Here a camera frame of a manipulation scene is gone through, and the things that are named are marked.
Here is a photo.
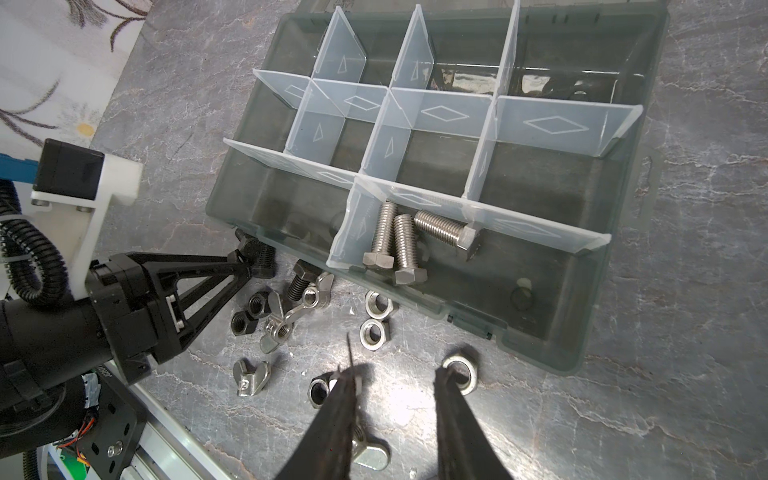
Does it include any black hex bolt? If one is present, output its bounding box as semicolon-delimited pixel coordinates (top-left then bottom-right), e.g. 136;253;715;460
285;260;323;302

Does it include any silver wing nut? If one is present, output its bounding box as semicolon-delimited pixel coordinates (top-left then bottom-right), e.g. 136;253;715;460
233;358;271;397
351;421;390;471
259;272;335;354

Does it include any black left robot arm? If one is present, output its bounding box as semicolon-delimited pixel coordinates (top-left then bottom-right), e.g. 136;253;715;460
1;180;274;457

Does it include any silver hex bolt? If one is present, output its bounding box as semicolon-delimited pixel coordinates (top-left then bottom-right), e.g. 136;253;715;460
362;201;397;270
394;214;428;285
414;210;480;261

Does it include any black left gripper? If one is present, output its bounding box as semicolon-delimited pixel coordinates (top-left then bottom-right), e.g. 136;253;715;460
85;236;276;384

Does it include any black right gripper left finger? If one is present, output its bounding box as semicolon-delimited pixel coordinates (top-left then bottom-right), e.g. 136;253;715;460
275;334;360;479

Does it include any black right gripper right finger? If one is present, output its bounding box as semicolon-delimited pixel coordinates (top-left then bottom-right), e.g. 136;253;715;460
434;367;513;479

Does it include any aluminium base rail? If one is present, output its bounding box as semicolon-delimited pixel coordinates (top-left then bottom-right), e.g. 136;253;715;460
22;365;232;479

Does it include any green transparent compartment box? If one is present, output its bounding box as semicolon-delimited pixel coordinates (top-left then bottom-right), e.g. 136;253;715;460
206;1;669;375

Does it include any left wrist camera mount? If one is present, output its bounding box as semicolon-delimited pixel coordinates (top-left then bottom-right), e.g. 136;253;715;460
31;138;144;300

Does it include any black hex nut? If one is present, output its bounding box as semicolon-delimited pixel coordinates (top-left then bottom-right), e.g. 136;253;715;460
246;290;271;320
230;311;259;336

